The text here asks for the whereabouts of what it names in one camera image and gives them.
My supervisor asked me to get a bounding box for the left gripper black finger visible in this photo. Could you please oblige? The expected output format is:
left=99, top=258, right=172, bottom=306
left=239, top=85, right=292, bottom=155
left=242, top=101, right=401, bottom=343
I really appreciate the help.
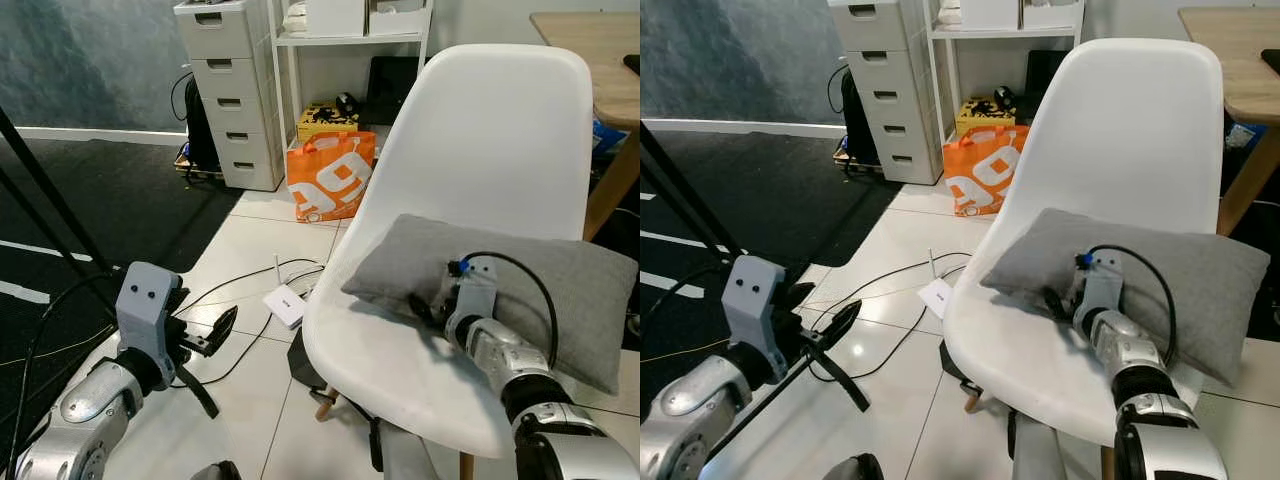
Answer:
left=814, top=299, right=864, bottom=348
left=204, top=305, right=240, bottom=353
left=800, top=340, right=872, bottom=414
left=178, top=362, right=222, bottom=420

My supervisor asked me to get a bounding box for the grey fabric pillow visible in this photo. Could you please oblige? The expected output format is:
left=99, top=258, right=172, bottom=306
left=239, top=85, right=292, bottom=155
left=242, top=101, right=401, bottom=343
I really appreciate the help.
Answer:
left=342, top=213, right=639, bottom=397
left=980, top=208, right=1272, bottom=387

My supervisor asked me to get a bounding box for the white plastic shell chair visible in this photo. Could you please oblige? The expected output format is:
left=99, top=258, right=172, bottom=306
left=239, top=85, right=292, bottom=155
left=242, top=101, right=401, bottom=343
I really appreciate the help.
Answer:
left=300, top=43, right=623, bottom=480
left=942, top=38, right=1227, bottom=480

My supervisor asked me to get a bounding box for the white wifi router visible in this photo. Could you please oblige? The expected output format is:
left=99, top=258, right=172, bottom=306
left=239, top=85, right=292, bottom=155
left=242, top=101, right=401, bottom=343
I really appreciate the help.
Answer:
left=262, top=254, right=309, bottom=330
left=916, top=249, right=957, bottom=322

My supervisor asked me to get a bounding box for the dark robot foot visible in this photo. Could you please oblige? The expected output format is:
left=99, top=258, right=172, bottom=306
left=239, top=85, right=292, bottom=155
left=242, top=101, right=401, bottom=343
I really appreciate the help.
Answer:
left=824, top=454, right=887, bottom=480

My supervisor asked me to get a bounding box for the orange shopping bag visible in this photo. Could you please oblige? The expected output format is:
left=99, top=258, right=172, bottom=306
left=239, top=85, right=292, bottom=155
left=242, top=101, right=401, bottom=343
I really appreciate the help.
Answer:
left=942, top=125, right=1032, bottom=218
left=286, top=130, right=378, bottom=223

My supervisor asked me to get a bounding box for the grey robot leg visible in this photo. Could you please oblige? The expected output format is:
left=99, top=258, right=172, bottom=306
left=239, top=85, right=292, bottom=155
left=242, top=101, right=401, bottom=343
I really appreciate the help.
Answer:
left=372, top=418, right=443, bottom=480
left=1006, top=410, right=1068, bottom=480

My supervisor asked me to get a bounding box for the black floor mat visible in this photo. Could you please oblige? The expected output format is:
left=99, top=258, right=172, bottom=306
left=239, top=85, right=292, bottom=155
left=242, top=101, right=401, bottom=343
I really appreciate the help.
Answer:
left=0, top=135, right=247, bottom=386

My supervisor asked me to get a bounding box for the black tripod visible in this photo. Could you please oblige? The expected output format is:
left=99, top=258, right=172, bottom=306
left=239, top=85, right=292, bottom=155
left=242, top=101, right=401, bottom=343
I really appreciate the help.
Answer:
left=640, top=122, right=751, bottom=263
left=0, top=105, right=117, bottom=293

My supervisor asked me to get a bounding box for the yellow patterned box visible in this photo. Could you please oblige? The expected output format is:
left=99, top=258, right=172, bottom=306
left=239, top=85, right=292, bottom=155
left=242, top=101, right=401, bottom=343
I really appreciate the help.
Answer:
left=955, top=97, right=1022, bottom=139
left=297, top=100, right=364, bottom=144

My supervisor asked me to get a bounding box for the black flat screen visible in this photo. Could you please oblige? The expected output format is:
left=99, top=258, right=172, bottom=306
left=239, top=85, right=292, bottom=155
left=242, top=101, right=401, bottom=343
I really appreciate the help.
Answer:
left=1022, top=48, right=1072, bottom=127
left=365, top=55, right=427, bottom=127

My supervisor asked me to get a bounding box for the grey drawer cabinet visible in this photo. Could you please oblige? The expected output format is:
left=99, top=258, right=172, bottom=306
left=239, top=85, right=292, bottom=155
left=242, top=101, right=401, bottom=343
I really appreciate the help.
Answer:
left=173, top=0, right=287, bottom=193
left=828, top=0, right=947, bottom=187

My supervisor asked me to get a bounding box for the blue plastic bag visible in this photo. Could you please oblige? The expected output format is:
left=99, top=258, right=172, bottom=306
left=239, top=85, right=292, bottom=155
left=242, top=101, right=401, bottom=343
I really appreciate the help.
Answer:
left=590, top=115, right=632, bottom=161
left=1225, top=120, right=1267, bottom=152

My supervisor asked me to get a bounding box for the white shelf unit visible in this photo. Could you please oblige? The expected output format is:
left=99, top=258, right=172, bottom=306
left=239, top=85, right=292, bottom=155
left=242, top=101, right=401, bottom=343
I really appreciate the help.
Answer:
left=270, top=0, right=437, bottom=153
left=925, top=0, right=1087, bottom=143

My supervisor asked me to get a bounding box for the white storage box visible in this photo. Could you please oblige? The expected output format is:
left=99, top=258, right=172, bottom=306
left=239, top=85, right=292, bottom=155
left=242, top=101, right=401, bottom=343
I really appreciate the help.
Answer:
left=368, top=0, right=432, bottom=37
left=1022, top=0, right=1087, bottom=30
left=960, top=0, right=1022, bottom=32
left=305, top=0, right=367, bottom=39

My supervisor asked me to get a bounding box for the light wooden table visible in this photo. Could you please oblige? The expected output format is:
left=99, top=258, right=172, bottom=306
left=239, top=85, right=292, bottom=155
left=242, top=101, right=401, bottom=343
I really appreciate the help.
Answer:
left=1178, top=5, right=1280, bottom=237
left=530, top=10, right=641, bottom=242

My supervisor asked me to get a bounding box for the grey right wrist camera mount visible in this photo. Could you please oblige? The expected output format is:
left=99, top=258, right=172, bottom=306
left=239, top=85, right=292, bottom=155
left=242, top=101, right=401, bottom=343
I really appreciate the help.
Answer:
left=445, top=255, right=499, bottom=343
left=1072, top=250, right=1124, bottom=333

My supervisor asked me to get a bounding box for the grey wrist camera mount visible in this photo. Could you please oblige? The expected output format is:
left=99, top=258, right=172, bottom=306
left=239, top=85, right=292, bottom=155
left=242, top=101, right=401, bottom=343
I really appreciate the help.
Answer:
left=1072, top=250, right=1124, bottom=333
left=722, top=255, right=792, bottom=363
left=445, top=255, right=499, bottom=343
left=115, top=262, right=187, bottom=363

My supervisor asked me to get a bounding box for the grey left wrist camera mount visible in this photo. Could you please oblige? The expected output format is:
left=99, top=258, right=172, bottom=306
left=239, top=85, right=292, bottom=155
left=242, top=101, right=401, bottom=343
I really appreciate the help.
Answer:
left=115, top=262, right=187, bottom=363
left=722, top=255, right=792, bottom=363

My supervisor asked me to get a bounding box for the white floor cable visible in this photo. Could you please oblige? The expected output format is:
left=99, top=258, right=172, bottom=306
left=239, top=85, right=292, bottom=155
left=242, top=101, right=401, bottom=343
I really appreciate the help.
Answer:
left=835, top=252, right=973, bottom=306
left=180, top=257, right=327, bottom=313

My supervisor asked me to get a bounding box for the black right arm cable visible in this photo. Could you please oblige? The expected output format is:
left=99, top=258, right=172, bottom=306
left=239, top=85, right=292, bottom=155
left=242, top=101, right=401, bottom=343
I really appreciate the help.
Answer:
left=1084, top=244, right=1180, bottom=367
left=455, top=250, right=560, bottom=373

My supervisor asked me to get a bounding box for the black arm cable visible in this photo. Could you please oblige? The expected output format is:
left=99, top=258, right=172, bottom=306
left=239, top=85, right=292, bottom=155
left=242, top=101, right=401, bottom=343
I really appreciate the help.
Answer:
left=4, top=268, right=123, bottom=473
left=455, top=250, right=560, bottom=373
left=640, top=262, right=731, bottom=347
left=1084, top=244, right=1180, bottom=367

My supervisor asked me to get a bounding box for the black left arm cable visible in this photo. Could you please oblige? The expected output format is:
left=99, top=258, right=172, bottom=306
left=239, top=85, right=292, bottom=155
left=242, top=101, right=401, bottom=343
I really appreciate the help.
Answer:
left=640, top=262, right=731, bottom=347
left=4, top=268, right=123, bottom=473

